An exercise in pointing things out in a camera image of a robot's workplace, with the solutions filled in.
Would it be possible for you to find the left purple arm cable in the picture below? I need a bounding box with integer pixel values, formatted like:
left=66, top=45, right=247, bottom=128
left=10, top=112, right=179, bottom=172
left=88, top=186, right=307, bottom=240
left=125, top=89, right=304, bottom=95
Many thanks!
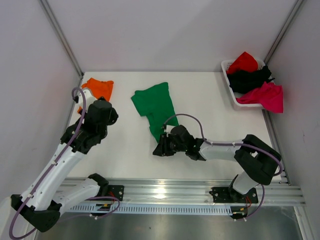
left=8, top=86, right=121, bottom=240

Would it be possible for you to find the left aluminium frame post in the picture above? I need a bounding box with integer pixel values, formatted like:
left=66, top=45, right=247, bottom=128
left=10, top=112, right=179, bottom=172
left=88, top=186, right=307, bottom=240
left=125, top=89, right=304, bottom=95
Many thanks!
left=38, top=0, right=84, bottom=78

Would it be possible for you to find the white plastic basket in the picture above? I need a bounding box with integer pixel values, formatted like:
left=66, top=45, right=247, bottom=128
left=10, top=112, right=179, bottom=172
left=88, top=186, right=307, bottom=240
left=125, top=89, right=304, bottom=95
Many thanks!
left=221, top=59, right=274, bottom=111

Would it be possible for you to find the black t shirt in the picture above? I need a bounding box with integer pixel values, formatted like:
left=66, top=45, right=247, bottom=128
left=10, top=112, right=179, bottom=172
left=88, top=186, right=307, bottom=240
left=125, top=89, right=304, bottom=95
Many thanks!
left=227, top=65, right=274, bottom=94

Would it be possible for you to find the white slotted cable duct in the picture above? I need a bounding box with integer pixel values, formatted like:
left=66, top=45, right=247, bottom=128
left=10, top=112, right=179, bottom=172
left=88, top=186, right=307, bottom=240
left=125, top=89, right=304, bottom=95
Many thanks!
left=67, top=203, right=232, bottom=216

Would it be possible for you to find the red t shirt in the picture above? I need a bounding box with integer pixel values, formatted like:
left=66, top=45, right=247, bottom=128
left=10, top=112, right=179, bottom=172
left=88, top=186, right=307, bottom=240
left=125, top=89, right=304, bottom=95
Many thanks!
left=226, top=51, right=259, bottom=74

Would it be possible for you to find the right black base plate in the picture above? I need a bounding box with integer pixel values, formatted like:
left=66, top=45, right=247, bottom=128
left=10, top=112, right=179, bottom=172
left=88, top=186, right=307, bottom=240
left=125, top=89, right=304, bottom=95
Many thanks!
left=209, top=186, right=259, bottom=204

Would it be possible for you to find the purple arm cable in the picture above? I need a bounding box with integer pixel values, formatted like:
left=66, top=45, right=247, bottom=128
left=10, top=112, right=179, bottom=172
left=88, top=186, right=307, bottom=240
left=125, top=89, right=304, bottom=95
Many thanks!
left=161, top=113, right=285, bottom=222
left=8, top=86, right=121, bottom=240

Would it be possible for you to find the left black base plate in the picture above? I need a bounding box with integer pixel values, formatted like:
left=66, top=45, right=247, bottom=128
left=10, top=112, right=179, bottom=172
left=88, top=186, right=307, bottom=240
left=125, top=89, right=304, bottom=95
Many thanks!
left=107, top=185, right=125, bottom=202

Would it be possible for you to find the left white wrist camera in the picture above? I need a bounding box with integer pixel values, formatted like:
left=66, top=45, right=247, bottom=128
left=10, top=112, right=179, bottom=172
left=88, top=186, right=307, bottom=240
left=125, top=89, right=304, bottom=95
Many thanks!
left=71, top=88, right=97, bottom=105

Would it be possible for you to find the green t shirt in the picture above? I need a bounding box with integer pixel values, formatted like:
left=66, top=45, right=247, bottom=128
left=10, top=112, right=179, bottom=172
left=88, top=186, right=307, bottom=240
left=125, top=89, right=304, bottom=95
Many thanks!
left=131, top=82, right=179, bottom=142

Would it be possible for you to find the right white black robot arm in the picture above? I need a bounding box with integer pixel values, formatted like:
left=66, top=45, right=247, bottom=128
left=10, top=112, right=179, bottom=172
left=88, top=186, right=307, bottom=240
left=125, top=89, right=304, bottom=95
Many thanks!
left=152, top=125, right=282, bottom=202

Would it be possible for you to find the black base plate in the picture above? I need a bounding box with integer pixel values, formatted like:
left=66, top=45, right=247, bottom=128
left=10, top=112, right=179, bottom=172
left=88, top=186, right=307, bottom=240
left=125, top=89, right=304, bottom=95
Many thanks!
left=107, top=185, right=125, bottom=202
left=209, top=186, right=259, bottom=204

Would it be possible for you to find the aluminium frame post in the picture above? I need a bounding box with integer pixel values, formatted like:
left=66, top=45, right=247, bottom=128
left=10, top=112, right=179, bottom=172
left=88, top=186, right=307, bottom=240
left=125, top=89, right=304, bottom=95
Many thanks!
left=263, top=0, right=307, bottom=65
left=38, top=0, right=84, bottom=78

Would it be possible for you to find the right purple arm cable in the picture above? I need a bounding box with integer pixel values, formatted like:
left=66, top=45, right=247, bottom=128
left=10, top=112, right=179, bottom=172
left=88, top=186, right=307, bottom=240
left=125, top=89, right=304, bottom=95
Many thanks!
left=161, top=113, right=285, bottom=222

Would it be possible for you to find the orange folded t shirt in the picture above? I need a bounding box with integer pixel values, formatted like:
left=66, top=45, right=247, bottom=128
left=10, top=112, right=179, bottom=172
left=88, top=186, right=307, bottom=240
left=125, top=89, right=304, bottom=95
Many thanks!
left=81, top=78, right=114, bottom=112

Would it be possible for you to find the magenta t shirt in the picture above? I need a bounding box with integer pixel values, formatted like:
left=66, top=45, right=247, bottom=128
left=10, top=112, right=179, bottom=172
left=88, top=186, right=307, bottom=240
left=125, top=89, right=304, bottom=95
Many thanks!
left=236, top=82, right=284, bottom=114

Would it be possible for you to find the right aluminium frame post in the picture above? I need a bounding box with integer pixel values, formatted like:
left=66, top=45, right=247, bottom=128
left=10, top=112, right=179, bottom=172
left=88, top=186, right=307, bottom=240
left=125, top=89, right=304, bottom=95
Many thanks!
left=263, top=0, right=307, bottom=65

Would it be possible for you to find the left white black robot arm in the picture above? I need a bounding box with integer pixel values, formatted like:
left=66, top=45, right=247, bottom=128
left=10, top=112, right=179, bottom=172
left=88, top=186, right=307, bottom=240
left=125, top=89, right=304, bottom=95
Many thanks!
left=10, top=98, right=118, bottom=233

